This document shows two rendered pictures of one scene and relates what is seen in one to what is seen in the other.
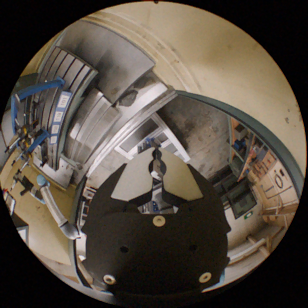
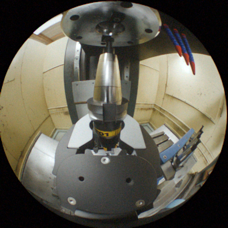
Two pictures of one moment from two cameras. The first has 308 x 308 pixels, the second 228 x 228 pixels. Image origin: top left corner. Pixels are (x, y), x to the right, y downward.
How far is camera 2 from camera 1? 0.96 m
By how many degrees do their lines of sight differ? 102
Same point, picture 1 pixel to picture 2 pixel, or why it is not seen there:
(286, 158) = not seen: outside the picture
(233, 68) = (220, 144)
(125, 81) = (186, 171)
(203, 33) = (216, 141)
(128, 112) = (177, 190)
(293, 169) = not seen: outside the picture
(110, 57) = not seen: hidden behind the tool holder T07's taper
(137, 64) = (191, 163)
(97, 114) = (168, 188)
